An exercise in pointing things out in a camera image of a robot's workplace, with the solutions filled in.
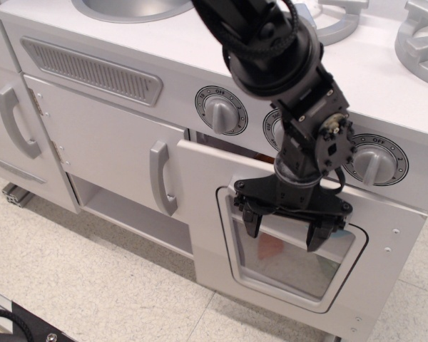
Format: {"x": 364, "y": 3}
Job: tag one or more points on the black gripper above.
{"x": 322, "y": 209}

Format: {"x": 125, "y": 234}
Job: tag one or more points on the white oven door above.
{"x": 340, "y": 289}

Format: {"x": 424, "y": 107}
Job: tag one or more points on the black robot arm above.
{"x": 275, "y": 55}

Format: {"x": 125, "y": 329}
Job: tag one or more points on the red toy strawberry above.
{"x": 269, "y": 246}

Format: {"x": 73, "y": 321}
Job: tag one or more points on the light blue toy plate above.
{"x": 343, "y": 234}

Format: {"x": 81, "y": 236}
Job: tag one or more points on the grey middle temperature knob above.
{"x": 273, "y": 129}

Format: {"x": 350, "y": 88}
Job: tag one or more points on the grey right timer knob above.
{"x": 377, "y": 161}

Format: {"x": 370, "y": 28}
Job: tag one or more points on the grey timer knob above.
{"x": 377, "y": 161}
{"x": 221, "y": 110}

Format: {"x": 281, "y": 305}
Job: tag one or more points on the grey left timer knob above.
{"x": 221, "y": 110}

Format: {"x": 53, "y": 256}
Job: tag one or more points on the white cabinet door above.
{"x": 106, "y": 145}
{"x": 43, "y": 175}

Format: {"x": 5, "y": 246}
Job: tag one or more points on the white toy kitchen unit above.
{"x": 384, "y": 97}

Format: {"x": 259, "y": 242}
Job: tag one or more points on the silver left stove burner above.
{"x": 333, "y": 20}

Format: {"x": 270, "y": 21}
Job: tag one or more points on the silver stove burner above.
{"x": 333, "y": 20}
{"x": 412, "y": 51}

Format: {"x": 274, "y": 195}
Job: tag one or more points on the silver right stove burner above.
{"x": 412, "y": 51}

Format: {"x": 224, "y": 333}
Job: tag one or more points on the grey vent grille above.
{"x": 91, "y": 71}

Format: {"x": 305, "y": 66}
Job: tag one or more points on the silver toy sink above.
{"x": 132, "y": 11}

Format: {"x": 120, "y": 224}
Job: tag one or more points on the white far left cabinet door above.
{"x": 43, "y": 175}

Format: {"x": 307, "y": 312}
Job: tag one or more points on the grey cabinet door handle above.
{"x": 158, "y": 157}

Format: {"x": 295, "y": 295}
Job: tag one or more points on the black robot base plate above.
{"x": 33, "y": 330}

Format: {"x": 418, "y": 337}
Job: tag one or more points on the aluminium frame extrusion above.
{"x": 17, "y": 195}

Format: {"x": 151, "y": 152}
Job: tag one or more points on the grey far left handle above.
{"x": 8, "y": 101}

